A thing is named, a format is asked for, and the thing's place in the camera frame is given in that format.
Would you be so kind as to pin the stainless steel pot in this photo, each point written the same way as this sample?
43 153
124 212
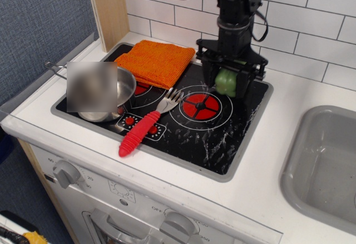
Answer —
96 91

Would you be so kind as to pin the yellow object bottom left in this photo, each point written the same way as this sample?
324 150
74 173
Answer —
35 238

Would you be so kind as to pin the black toy stovetop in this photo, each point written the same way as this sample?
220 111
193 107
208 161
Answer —
206 132

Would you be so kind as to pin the grey sink basin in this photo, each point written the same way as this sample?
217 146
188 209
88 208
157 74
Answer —
318 179

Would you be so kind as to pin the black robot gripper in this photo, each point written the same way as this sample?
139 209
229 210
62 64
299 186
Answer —
233 44

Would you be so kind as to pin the orange knitted towel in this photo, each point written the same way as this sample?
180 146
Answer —
156 64

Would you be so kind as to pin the grey oven door handle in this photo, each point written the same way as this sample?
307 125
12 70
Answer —
120 229

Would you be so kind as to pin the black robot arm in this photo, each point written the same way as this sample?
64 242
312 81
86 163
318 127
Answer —
238 12

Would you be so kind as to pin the grey oven knob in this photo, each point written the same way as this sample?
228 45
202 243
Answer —
178 227

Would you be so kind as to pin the fork with red handle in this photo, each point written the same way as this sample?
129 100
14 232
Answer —
135 136

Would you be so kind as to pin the green toy bell pepper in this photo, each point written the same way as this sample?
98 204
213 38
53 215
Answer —
225 81

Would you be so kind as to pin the grey timer knob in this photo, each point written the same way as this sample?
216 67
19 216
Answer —
66 173

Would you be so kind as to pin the wooden side panel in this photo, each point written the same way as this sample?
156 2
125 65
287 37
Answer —
112 21

